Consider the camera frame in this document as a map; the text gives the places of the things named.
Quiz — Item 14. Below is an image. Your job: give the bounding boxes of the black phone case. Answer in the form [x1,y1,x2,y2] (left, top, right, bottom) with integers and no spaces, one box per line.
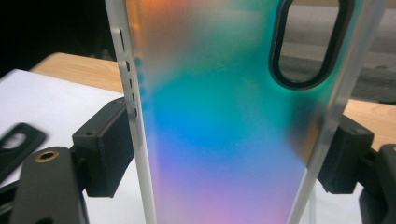
[0,122,48,185]

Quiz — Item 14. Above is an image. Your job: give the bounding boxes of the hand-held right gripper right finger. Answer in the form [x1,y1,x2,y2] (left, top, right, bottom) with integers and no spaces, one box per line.
[317,114,375,195]

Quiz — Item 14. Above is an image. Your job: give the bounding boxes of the iridescent phone case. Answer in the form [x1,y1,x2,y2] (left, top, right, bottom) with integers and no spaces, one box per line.
[104,0,388,224]

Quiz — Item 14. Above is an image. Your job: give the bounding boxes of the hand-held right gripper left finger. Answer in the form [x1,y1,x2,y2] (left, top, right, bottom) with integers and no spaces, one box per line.
[72,97,135,199]

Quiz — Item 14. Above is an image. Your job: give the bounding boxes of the white paper sheet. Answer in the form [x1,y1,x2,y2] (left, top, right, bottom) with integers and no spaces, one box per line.
[0,68,364,224]

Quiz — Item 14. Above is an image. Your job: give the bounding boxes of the wooden table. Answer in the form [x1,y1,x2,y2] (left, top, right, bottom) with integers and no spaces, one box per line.
[29,51,396,152]

